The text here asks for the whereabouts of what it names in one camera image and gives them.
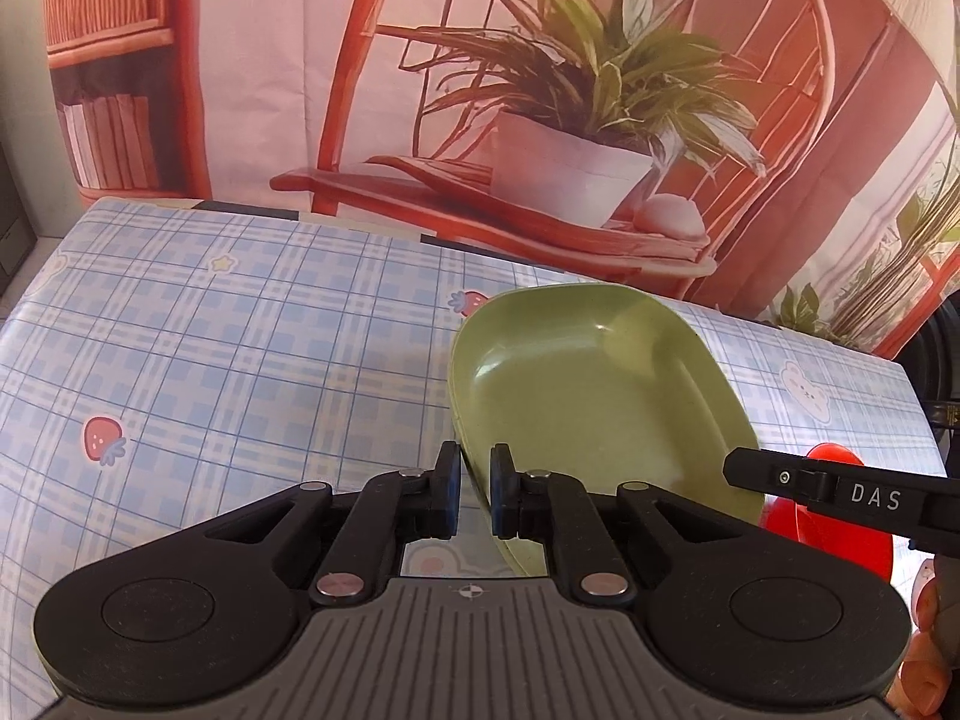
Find red bowl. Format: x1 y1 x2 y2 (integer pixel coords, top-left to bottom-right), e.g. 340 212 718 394
760 443 896 586

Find dark grey cabinet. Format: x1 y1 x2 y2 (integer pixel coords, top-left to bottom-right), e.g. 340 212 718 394
0 136 40 295

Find black round object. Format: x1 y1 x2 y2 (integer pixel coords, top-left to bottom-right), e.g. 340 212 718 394
902 298 960 430

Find person's right hand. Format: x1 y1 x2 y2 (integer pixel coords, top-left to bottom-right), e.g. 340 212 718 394
898 556 960 720

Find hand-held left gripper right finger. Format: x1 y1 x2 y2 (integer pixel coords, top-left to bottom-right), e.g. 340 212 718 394
489 444 752 607

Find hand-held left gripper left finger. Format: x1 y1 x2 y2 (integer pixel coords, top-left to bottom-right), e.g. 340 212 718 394
199 441 462 605

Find green plate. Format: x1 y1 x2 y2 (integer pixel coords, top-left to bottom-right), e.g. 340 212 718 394
448 283 767 579

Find blue checked tablecloth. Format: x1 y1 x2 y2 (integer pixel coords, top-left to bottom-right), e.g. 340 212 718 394
0 197 952 720

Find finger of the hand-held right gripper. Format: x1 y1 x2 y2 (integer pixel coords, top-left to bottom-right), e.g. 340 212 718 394
723 448 835 505

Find printed plant backdrop cloth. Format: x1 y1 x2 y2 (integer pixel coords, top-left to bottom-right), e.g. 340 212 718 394
39 0 960 362

